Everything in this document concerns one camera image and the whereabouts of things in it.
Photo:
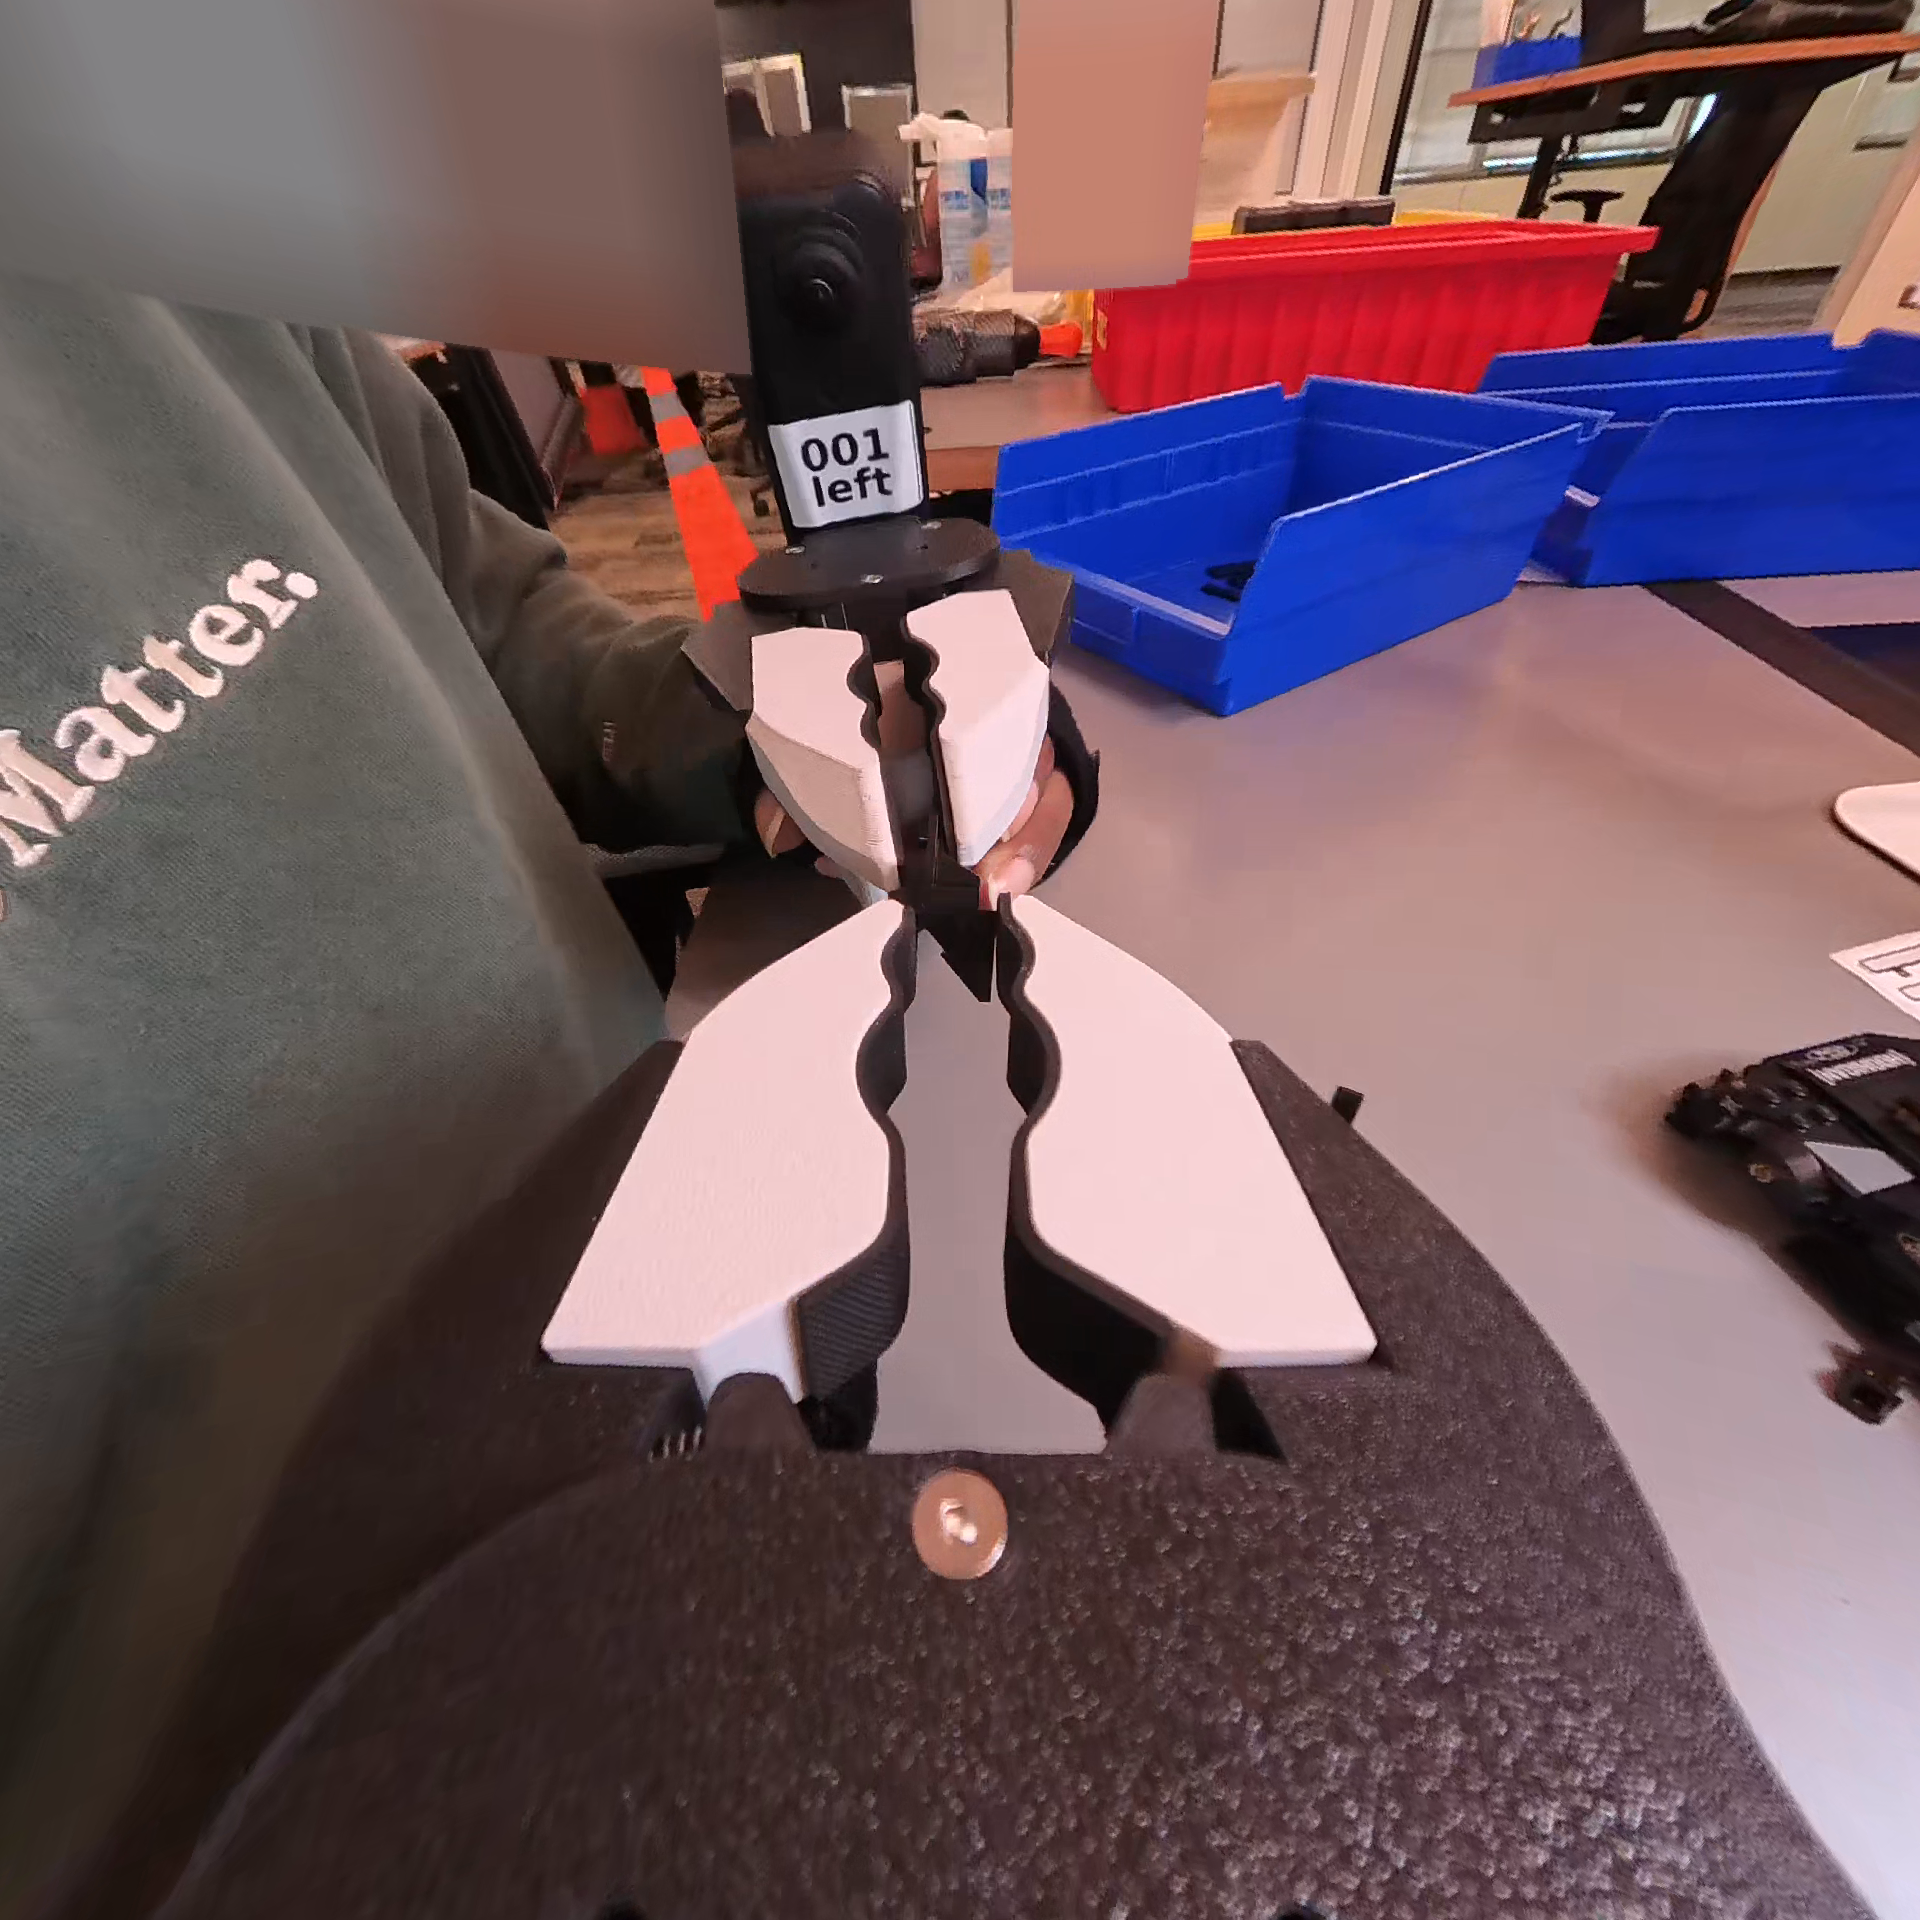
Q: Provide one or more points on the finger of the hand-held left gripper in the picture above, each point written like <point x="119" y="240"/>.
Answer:
<point x="1006" y="721"/>
<point x="826" y="736"/>

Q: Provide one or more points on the small black lego piece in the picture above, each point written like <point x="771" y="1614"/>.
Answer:
<point x="966" y="916"/>

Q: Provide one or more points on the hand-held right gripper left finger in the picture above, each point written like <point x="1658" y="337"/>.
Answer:
<point x="736" y="1186"/>

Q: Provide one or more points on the person's left hand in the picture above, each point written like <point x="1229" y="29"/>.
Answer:
<point x="1020" y="846"/>

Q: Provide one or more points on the black office chair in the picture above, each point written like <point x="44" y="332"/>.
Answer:
<point x="1696" y="195"/>

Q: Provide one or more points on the white spray bottle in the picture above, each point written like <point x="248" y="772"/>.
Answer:
<point x="953" y="195"/>

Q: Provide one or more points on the red storage bin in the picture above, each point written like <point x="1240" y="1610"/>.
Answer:
<point x="1350" y="316"/>

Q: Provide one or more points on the white booklet stand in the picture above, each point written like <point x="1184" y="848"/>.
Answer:
<point x="1885" y="825"/>

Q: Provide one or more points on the orange striped object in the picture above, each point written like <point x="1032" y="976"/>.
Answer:
<point x="696" y="496"/>

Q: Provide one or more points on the sticker sheet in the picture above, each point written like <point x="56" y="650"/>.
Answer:
<point x="1885" y="976"/>

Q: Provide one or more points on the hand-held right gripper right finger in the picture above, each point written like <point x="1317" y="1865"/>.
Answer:
<point x="1186" y="1186"/>

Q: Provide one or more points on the blue storage bin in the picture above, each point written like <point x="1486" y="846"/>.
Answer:
<point x="1741" y="450"/>
<point x="1291" y="541"/>

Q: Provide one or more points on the black lego car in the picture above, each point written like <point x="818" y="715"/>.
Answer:
<point x="1831" y="1171"/>

